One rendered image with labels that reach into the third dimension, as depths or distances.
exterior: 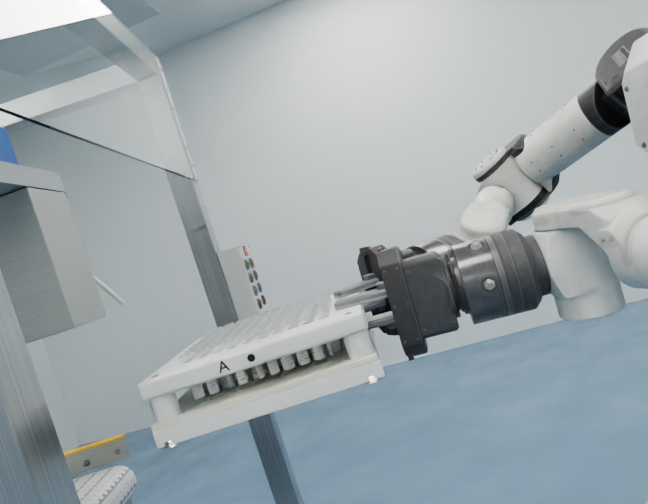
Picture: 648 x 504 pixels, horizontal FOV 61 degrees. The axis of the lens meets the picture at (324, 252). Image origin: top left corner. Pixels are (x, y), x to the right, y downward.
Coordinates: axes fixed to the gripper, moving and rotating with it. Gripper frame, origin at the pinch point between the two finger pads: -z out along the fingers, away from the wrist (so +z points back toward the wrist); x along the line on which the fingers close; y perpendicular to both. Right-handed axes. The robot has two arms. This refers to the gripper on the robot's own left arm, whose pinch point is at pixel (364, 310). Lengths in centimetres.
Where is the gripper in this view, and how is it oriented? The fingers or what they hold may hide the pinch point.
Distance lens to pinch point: 62.2
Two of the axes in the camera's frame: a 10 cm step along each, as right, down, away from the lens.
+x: 2.8, 9.6, 0.3
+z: 9.4, -2.7, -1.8
